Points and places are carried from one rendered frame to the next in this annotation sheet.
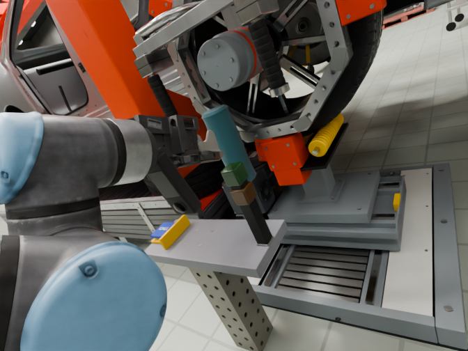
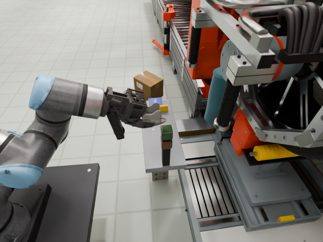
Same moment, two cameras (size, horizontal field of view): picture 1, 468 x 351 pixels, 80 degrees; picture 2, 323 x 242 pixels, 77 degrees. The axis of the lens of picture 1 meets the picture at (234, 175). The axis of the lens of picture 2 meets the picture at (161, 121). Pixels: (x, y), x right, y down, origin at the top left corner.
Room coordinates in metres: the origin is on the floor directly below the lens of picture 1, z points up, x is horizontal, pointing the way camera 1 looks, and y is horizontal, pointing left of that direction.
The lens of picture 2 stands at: (0.19, -0.30, 1.16)
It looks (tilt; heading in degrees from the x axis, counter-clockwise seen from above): 45 degrees down; 41
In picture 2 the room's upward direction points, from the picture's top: straight up
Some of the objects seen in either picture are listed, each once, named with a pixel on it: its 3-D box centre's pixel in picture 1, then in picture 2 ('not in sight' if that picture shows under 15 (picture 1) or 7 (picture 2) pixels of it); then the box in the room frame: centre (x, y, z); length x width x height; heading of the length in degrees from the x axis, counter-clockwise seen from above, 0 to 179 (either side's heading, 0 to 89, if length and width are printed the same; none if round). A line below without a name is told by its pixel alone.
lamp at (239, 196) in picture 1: (243, 193); (166, 141); (0.56, 0.00, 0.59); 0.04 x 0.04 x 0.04; 48
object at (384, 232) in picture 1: (334, 209); (259, 177); (1.00, -0.33, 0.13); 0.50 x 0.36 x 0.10; 48
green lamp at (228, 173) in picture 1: (235, 174); (166, 132); (0.56, 0.00, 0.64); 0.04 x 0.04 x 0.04; 48
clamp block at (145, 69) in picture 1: (154, 62); (206, 17); (0.85, 0.07, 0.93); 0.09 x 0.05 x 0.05; 138
